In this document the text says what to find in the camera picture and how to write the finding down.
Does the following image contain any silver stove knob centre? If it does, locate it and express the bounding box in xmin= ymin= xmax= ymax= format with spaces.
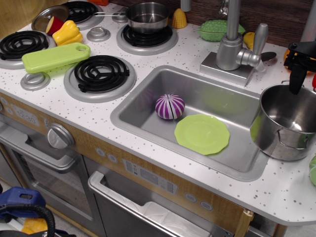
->
xmin=86 ymin=27 xmax=111 ymax=42

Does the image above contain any back left black burner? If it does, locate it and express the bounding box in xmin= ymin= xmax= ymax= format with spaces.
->
xmin=62 ymin=0 xmax=104 ymax=30

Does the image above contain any small steel saucepan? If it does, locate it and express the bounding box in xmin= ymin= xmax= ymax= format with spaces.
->
xmin=93 ymin=1 xmax=170 ymax=34

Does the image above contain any back right black burner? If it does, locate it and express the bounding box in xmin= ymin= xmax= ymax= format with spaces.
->
xmin=116 ymin=25 xmax=178 ymax=56

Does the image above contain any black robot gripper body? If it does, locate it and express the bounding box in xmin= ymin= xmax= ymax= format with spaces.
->
xmin=284 ymin=41 xmax=316 ymax=72

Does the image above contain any black cable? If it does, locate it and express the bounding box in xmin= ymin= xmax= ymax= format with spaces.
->
xmin=0 ymin=204 xmax=55 ymax=237

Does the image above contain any red toy apple half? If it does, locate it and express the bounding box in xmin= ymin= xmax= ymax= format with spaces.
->
xmin=45 ymin=16 xmax=64 ymax=36

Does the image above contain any yellow toy corn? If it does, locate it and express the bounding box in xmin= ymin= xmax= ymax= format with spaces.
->
xmin=172 ymin=8 xmax=187 ymax=29

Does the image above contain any green toy cabbage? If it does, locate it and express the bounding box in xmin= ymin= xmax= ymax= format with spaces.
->
xmin=309 ymin=156 xmax=316 ymax=185

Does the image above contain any front left black burner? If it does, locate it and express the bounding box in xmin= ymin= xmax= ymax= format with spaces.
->
xmin=0 ymin=31 xmax=56 ymax=70

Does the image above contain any front right black burner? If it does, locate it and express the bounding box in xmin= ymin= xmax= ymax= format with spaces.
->
xmin=64 ymin=55 xmax=136 ymax=103

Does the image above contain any purple white toy onion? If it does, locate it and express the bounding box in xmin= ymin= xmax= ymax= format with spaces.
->
xmin=155 ymin=94 xmax=185 ymax=120

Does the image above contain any blue clamp tool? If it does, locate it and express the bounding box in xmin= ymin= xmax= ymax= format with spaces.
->
xmin=0 ymin=187 xmax=46 ymax=219

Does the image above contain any large stainless steel pot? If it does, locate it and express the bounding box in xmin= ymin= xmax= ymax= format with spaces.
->
xmin=250 ymin=84 xmax=316 ymax=161

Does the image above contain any silver oven dial knob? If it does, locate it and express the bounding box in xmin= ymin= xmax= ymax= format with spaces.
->
xmin=46 ymin=123 xmax=75 ymax=150

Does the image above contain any green plastic cutting board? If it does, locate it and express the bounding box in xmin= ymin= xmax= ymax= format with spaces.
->
xmin=22 ymin=42 xmax=91 ymax=74

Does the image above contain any silver toy faucet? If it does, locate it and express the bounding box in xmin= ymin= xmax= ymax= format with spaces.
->
xmin=199 ymin=0 xmax=269 ymax=86

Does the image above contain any silver stove knob back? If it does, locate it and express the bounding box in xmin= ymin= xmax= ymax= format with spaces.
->
xmin=112 ymin=7 xmax=128 ymax=23

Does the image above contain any steel pot lid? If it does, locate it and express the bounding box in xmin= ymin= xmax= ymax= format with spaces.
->
xmin=31 ymin=5 xmax=69 ymax=32

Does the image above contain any silver stove knob front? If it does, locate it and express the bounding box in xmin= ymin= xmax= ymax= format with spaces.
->
xmin=20 ymin=72 xmax=50 ymax=91

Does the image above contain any grey oven door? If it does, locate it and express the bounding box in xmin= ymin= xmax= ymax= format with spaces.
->
xmin=0 ymin=115 xmax=106 ymax=237

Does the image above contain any yellow toy banana piece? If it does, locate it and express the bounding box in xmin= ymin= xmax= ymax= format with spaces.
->
xmin=243 ymin=32 xmax=255 ymax=49

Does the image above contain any silver stove knob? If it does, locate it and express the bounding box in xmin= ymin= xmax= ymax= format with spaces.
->
xmin=20 ymin=72 xmax=50 ymax=91
xmin=112 ymin=7 xmax=128 ymax=23
xmin=86 ymin=27 xmax=111 ymax=42

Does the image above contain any black burner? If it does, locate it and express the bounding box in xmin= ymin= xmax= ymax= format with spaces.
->
xmin=0 ymin=31 xmax=56 ymax=70
xmin=64 ymin=55 xmax=136 ymax=103
xmin=62 ymin=0 xmax=104 ymax=30
xmin=116 ymin=25 xmax=178 ymax=56

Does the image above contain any grey dishwasher door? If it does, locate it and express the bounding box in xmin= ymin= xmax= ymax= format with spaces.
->
xmin=83 ymin=158 xmax=247 ymax=237

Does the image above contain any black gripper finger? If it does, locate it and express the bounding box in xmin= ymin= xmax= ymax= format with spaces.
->
xmin=289 ymin=66 xmax=307 ymax=95

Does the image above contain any light green plastic plate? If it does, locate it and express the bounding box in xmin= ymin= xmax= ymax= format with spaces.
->
xmin=174 ymin=114 xmax=230 ymax=155

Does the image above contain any yellow toy bell pepper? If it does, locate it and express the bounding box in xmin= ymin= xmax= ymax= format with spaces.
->
xmin=52 ymin=20 xmax=83 ymax=46

